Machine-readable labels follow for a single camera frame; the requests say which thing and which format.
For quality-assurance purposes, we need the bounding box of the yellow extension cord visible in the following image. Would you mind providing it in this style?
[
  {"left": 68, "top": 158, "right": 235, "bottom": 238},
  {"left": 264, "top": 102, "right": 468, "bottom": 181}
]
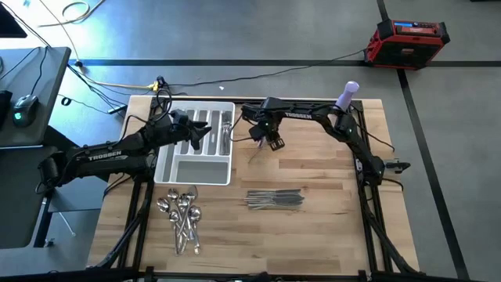
[{"left": 76, "top": 62, "right": 161, "bottom": 94}]

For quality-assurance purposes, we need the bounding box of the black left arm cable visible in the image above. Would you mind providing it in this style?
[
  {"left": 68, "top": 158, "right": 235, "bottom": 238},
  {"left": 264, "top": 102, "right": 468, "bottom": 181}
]
[{"left": 102, "top": 88, "right": 175, "bottom": 197}]

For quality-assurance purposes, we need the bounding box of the black mouse cable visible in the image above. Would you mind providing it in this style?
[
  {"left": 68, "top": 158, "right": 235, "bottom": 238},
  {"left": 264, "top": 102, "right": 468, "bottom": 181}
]
[{"left": 29, "top": 45, "right": 50, "bottom": 98}]

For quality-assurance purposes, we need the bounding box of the black clamp bracket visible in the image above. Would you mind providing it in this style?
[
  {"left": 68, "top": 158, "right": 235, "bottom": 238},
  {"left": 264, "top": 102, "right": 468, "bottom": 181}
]
[{"left": 385, "top": 157, "right": 412, "bottom": 174}]

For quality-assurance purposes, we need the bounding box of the black radio power cable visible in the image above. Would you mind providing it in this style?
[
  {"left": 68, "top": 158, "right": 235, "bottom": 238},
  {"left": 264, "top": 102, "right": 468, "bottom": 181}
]
[{"left": 166, "top": 49, "right": 368, "bottom": 88}]

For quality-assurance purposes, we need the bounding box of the white plastic cutlery tray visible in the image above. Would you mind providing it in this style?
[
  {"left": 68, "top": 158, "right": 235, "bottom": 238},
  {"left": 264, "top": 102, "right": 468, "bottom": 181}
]
[{"left": 153, "top": 100, "right": 236, "bottom": 186}]

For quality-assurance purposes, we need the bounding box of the silver spoon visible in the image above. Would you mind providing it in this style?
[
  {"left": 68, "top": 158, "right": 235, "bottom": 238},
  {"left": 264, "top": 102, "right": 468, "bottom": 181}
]
[
  {"left": 175, "top": 185, "right": 200, "bottom": 255},
  {"left": 168, "top": 210, "right": 182, "bottom": 257},
  {"left": 167, "top": 188, "right": 189, "bottom": 240},
  {"left": 188, "top": 206, "right": 203, "bottom": 255},
  {"left": 156, "top": 197, "right": 182, "bottom": 251},
  {"left": 178, "top": 194, "right": 196, "bottom": 251}
]

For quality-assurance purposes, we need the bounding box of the white looped floor cable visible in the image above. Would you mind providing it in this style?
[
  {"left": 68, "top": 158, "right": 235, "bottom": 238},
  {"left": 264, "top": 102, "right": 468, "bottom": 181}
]
[{"left": 37, "top": 0, "right": 107, "bottom": 28}]

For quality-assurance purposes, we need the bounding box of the red black jobsite radio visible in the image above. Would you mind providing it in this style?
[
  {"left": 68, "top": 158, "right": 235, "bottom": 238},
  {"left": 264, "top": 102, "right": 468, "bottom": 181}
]
[{"left": 363, "top": 18, "right": 451, "bottom": 71}]

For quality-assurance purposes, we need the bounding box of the black desk base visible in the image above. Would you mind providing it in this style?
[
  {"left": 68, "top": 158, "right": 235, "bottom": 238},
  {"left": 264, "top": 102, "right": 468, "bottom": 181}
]
[{"left": 33, "top": 125, "right": 113, "bottom": 248}]

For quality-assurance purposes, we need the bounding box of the black computer mouse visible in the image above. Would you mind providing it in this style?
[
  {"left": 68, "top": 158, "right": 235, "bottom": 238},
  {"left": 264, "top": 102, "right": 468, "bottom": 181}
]
[{"left": 11, "top": 94, "right": 40, "bottom": 128}]

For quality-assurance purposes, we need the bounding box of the silver table knife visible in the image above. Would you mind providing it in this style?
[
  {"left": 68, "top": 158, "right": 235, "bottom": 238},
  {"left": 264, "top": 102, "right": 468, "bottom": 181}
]
[
  {"left": 244, "top": 195, "right": 305, "bottom": 202},
  {"left": 244, "top": 199, "right": 305, "bottom": 206},
  {"left": 244, "top": 192, "right": 305, "bottom": 199},
  {"left": 246, "top": 203, "right": 305, "bottom": 212},
  {"left": 245, "top": 189, "right": 303, "bottom": 196}
]

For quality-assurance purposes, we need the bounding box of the thin black floor cable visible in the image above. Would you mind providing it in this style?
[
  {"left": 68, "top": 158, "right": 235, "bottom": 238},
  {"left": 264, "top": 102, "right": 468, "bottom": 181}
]
[{"left": 66, "top": 62, "right": 130, "bottom": 117}]

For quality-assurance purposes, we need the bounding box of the black monitor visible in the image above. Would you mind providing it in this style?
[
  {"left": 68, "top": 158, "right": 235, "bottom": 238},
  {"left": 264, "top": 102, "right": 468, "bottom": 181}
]
[{"left": 0, "top": 3, "right": 28, "bottom": 39}]

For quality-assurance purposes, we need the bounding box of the lavender bottle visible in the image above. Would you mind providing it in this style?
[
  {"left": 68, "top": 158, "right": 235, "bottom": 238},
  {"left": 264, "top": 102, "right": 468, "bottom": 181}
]
[{"left": 334, "top": 81, "right": 360, "bottom": 114}]

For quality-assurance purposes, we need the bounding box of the dark grey desk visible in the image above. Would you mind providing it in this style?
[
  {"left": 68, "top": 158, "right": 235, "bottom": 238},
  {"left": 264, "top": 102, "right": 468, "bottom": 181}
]
[{"left": 0, "top": 46, "right": 72, "bottom": 149}]

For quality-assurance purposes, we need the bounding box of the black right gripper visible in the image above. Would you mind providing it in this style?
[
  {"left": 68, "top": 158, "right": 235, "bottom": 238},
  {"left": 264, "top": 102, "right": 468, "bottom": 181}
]
[{"left": 250, "top": 115, "right": 286, "bottom": 152}]

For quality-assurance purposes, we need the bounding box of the dark grey desk panel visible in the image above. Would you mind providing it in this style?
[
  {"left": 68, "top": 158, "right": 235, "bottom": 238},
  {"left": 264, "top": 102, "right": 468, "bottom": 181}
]
[{"left": 0, "top": 146, "right": 59, "bottom": 250}]

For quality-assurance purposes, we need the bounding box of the silver fork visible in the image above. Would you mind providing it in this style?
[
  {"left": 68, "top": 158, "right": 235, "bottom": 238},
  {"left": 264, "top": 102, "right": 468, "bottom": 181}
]
[
  {"left": 248, "top": 140, "right": 273, "bottom": 164},
  {"left": 220, "top": 117, "right": 232, "bottom": 156},
  {"left": 221, "top": 113, "right": 232, "bottom": 154},
  {"left": 221, "top": 115, "right": 232, "bottom": 156},
  {"left": 221, "top": 117, "right": 232, "bottom": 156}
]

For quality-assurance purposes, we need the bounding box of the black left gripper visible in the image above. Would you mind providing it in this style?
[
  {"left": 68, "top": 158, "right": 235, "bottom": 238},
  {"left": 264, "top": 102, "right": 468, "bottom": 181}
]
[{"left": 170, "top": 109, "right": 212, "bottom": 151}]

